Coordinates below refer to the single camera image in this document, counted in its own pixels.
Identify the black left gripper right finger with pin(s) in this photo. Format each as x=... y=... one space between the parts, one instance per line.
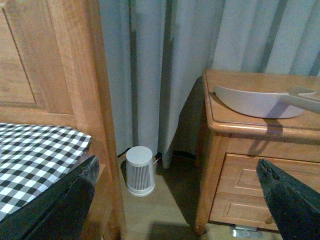
x=294 y=206

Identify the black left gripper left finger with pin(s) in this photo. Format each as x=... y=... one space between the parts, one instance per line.
x=59 y=212

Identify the beige plastic dustpan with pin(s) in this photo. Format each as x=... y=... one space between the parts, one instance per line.
x=268 y=105

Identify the black white checkered bedsheet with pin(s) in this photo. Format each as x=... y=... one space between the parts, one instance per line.
x=34 y=157

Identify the silver metal floor plate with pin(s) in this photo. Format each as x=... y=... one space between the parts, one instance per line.
x=241 y=231

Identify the wooden nightstand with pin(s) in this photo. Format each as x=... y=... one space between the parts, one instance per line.
x=230 y=145

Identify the white cylindrical air purifier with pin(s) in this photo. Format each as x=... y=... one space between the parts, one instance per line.
x=140 y=176

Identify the wooden bed headboard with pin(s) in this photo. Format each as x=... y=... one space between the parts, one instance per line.
x=53 y=71

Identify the light blue curtain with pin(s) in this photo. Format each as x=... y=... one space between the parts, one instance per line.
x=156 y=51

